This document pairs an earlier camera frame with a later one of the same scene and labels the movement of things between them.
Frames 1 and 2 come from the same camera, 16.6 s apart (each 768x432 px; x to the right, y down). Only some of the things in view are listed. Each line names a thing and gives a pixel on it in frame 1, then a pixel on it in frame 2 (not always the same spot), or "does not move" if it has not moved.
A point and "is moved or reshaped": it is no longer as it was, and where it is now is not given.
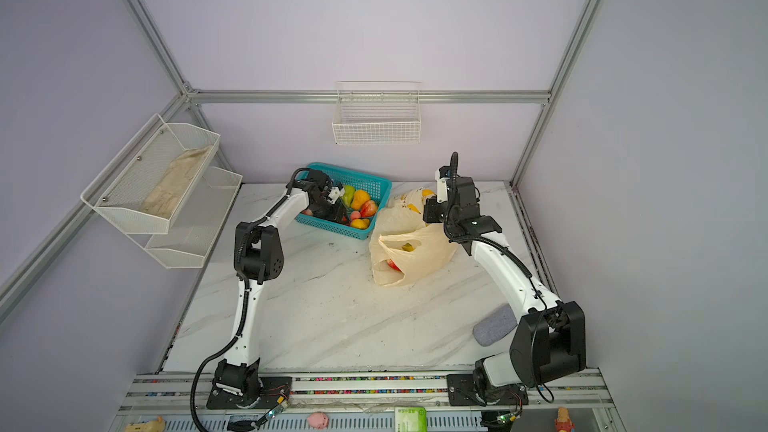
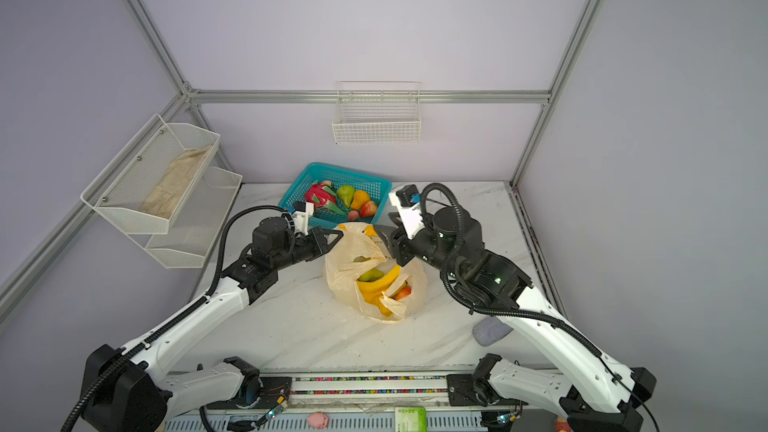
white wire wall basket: [378, 113] does not move
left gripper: [338, 212] -> [338, 234]
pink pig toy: [318, 420] does not move
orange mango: [360, 196] does not move
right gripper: [429, 211] -> [394, 238]
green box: [410, 419] does not move
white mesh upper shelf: [144, 186] does not move
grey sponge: [495, 326] does not move
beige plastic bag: [403, 248] is moved or reshaped
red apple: [394, 265] -> [405, 292]
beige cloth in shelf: [163, 200] does not move
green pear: [348, 195] does not move
